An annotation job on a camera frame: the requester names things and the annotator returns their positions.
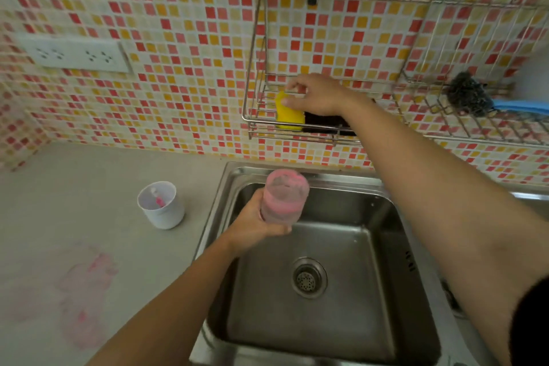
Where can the steel wool scrubber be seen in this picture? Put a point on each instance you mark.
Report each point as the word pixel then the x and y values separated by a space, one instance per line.
pixel 468 93

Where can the pink item in cup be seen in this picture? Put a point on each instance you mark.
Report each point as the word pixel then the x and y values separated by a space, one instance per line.
pixel 158 198

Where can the sink drain strainer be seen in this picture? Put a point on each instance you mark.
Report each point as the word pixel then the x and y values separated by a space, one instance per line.
pixel 309 278

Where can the white plastic cup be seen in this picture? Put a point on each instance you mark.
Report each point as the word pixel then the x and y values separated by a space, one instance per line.
pixel 162 207

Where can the person's right forearm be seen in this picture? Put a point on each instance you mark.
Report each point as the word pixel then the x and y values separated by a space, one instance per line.
pixel 441 211

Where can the blue cloth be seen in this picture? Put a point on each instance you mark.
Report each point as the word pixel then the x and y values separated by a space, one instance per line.
pixel 521 106

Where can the person's left forearm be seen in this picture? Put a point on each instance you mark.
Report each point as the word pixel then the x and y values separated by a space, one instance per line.
pixel 167 314

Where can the white bottle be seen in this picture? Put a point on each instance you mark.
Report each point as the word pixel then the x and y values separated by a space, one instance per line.
pixel 535 76

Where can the pink stained glass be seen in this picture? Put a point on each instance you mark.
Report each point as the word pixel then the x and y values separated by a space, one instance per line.
pixel 284 197

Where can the stainless steel sink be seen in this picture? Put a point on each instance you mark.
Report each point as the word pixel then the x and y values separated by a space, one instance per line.
pixel 321 271

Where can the person's left thumb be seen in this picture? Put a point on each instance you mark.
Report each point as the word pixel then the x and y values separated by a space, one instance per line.
pixel 274 229

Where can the person's left hand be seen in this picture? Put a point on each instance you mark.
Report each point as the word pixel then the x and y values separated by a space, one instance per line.
pixel 246 224

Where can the black sleeve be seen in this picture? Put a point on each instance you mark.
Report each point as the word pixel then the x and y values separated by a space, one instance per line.
pixel 529 327

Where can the person's right thumb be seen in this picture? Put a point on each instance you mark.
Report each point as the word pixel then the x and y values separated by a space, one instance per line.
pixel 296 100

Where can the yellow dish sponge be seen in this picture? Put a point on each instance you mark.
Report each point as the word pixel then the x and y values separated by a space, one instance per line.
pixel 287 117

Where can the white wall power outlet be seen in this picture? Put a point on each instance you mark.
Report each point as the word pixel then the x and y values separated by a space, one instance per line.
pixel 75 54

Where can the person's right hand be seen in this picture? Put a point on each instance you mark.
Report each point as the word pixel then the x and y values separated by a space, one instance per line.
pixel 321 93

